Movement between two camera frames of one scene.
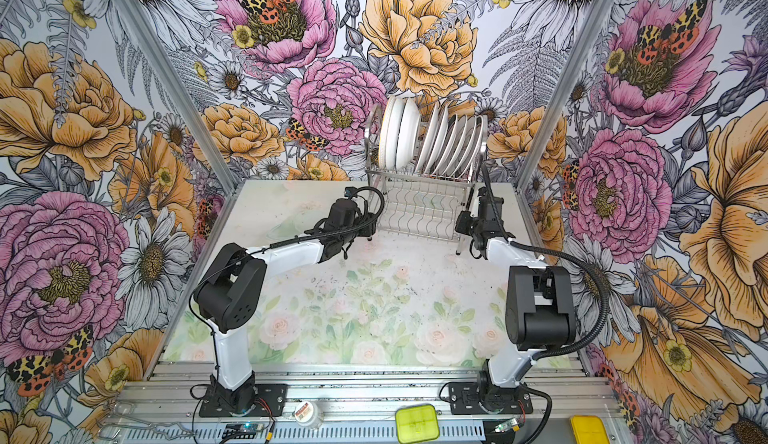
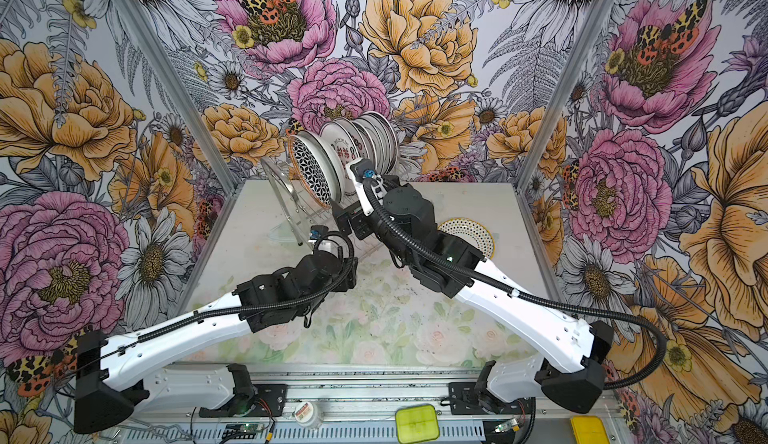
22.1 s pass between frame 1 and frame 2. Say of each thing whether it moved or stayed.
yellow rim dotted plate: moved
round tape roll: stayed
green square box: stayed
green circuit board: stayed
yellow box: stayed
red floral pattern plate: moved
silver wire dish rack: moved
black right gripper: moved
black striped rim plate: moved
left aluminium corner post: stayed
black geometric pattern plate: moved
